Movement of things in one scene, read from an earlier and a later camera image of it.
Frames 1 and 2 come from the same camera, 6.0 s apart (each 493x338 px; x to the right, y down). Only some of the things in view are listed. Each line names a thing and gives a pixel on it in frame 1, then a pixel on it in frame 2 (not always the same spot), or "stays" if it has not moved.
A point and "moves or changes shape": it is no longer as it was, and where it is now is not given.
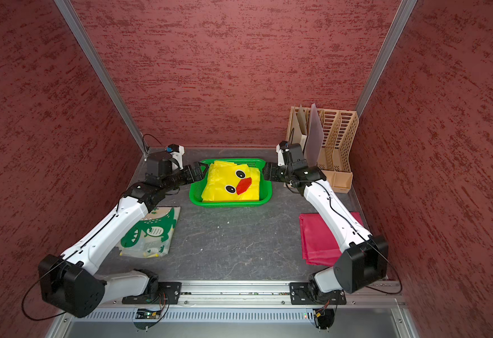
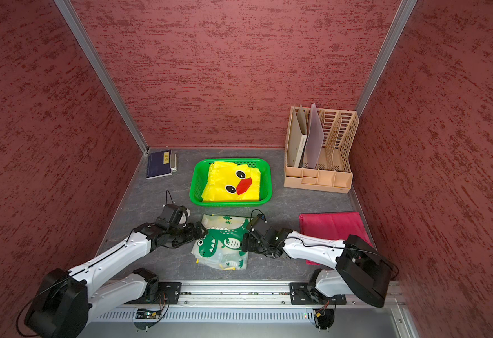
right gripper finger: [270, 174] → [246, 243]
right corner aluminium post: [396, 27] stays
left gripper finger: [199, 170] → [195, 232]
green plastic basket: [265, 189] stays
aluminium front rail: [244, 293] stays
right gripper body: [283, 172] → [260, 246]
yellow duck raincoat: [228, 181] stays
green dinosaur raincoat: [151, 235] moves or changes shape
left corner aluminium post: [72, 15] stays
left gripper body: [179, 177] → [178, 236]
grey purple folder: [315, 139] stays
